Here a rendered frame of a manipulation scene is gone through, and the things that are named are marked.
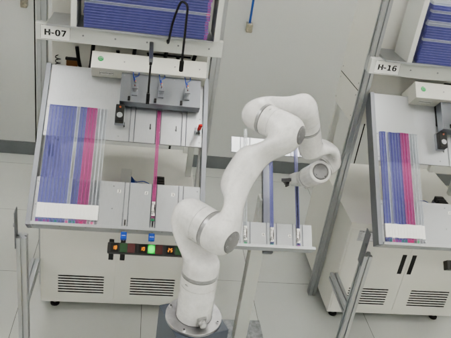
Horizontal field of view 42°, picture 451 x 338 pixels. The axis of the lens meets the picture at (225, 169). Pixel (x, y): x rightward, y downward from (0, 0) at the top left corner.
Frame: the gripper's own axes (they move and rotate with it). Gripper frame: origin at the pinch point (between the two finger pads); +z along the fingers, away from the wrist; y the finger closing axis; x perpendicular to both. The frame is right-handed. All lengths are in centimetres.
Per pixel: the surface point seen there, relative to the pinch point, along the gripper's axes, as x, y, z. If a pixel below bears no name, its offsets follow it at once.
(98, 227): 23, 80, 0
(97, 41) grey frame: -55, 86, 2
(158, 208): 14, 57, 4
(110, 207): 14, 76, 4
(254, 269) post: 36.1, 10.5, 28.0
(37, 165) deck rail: -1, 106, 5
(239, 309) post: 55, 14, 43
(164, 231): 23, 54, 0
